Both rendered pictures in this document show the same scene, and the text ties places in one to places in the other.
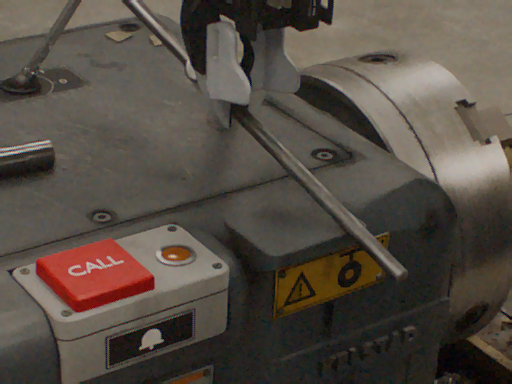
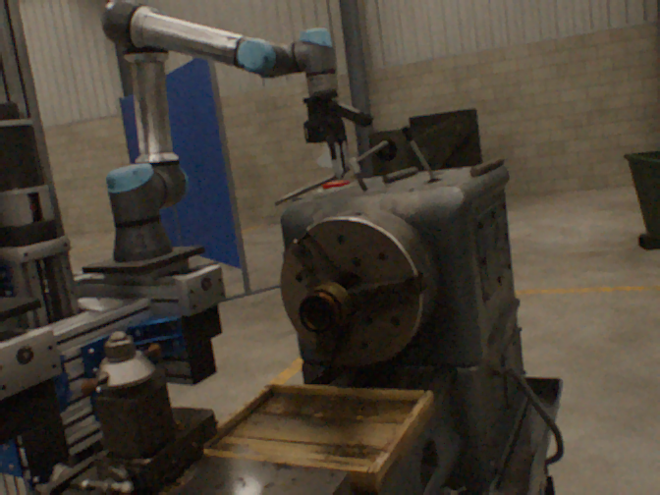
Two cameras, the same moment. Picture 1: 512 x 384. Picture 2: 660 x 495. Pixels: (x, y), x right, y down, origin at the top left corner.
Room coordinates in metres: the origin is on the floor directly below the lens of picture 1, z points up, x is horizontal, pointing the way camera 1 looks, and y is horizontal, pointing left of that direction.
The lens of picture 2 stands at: (2.40, -0.74, 1.40)
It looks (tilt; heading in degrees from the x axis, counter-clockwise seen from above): 9 degrees down; 153
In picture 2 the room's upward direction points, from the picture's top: 8 degrees counter-clockwise
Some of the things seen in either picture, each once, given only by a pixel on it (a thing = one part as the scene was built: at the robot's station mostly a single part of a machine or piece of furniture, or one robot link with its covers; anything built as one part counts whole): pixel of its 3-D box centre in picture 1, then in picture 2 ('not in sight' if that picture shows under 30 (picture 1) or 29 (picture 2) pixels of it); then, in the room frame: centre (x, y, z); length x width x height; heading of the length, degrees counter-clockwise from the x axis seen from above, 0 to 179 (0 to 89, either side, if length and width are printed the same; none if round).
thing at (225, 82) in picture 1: (230, 82); (335, 160); (0.93, 0.04, 1.34); 0.06 x 0.03 x 0.09; 37
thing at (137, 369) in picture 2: not in sight; (124, 367); (1.52, -0.63, 1.13); 0.08 x 0.08 x 0.03
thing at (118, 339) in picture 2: not in sight; (119, 345); (1.52, -0.63, 1.17); 0.04 x 0.04 x 0.03
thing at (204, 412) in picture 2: not in sight; (156, 454); (1.50, -0.61, 0.99); 0.20 x 0.10 x 0.05; 127
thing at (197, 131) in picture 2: not in sight; (171, 176); (-5.50, 1.20, 1.18); 4.12 x 0.80 x 2.35; 1
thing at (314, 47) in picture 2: not in sight; (316, 53); (0.94, 0.02, 1.60); 0.09 x 0.08 x 0.11; 47
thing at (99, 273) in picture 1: (95, 278); (336, 186); (0.77, 0.12, 1.26); 0.06 x 0.06 x 0.02; 37
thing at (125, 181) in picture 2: not in sight; (134, 192); (0.69, -0.42, 1.33); 0.13 x 0.12 x 0.14; 137
